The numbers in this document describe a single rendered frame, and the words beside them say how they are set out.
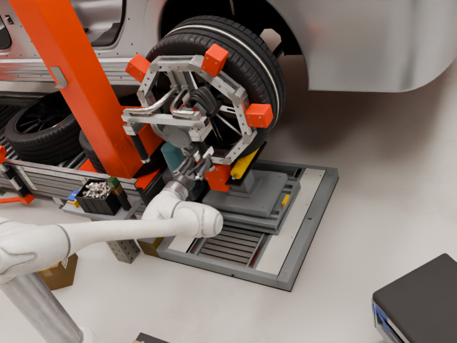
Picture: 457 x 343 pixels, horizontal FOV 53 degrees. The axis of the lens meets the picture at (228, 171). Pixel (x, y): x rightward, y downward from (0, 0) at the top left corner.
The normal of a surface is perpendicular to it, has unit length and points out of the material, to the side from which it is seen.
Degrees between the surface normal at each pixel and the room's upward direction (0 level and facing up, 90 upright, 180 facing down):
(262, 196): 0
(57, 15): 90
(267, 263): 0
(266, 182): 0
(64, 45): 90
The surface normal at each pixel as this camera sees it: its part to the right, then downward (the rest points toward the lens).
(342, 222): -0.25, -0.74
